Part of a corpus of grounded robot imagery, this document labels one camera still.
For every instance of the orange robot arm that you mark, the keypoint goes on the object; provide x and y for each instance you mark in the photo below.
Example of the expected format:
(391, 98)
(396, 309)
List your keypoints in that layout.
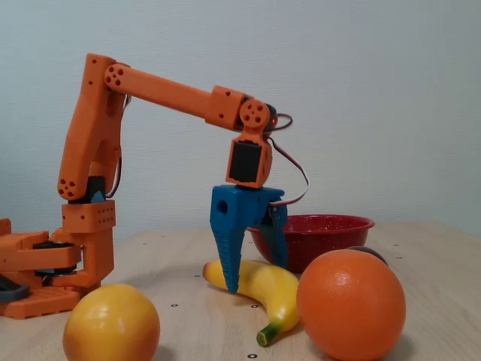
(169, 92)

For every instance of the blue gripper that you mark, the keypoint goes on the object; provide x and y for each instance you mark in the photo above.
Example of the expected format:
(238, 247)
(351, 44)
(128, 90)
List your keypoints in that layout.
(242, 208)

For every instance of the yellow plastic toy banana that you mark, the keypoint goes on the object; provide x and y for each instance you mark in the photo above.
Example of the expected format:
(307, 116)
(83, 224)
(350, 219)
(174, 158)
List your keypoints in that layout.
(278, 289)

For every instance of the yellow-orange plastic toy mango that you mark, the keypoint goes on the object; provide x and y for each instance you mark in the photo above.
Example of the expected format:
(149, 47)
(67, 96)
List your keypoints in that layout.
(111, 325)

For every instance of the orange robot base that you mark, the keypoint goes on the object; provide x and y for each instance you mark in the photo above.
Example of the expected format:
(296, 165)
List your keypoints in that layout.
(34, 301)

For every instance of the black table clamp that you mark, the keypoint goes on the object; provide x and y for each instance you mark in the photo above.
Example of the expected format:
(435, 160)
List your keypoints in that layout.
(17, 292)

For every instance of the red speckled enamel bowl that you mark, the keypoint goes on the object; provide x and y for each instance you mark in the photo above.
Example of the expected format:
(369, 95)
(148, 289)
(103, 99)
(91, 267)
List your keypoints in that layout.
(323, 240)

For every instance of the orange plastic toy orange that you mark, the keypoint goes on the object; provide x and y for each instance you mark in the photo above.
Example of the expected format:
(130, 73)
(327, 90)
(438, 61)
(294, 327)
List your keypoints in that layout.
(349, 304)

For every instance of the dark purple toy plum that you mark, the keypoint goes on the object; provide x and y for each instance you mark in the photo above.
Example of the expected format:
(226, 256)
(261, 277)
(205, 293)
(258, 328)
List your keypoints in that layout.
(370, 252)

